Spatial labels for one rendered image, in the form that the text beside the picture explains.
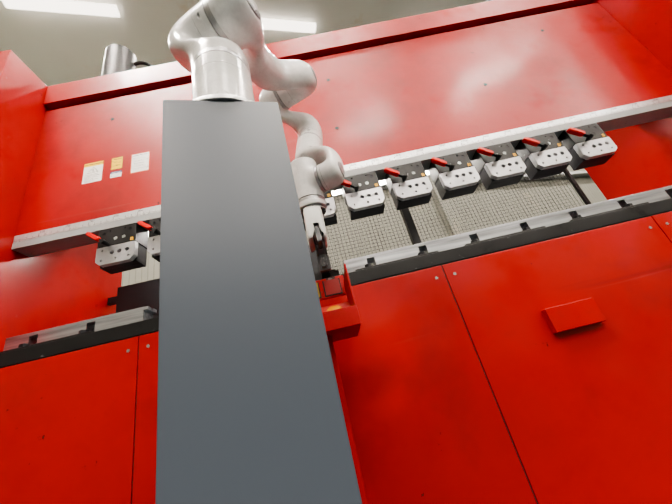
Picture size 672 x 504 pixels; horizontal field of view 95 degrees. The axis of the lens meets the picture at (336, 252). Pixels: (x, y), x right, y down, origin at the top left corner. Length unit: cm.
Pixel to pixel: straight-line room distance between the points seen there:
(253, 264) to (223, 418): 17
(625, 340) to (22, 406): 172
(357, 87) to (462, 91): 50
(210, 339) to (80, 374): 88
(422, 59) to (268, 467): 182
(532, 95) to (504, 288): 105
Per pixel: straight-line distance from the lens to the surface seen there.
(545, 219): 142
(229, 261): 40
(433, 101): 168
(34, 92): 227
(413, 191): 130
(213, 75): 70
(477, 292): 105
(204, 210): 45
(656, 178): 236
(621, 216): 141
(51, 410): 127
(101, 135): 193
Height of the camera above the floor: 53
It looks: 25 degrees up
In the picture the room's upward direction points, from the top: 14 degrees counter-clockwise
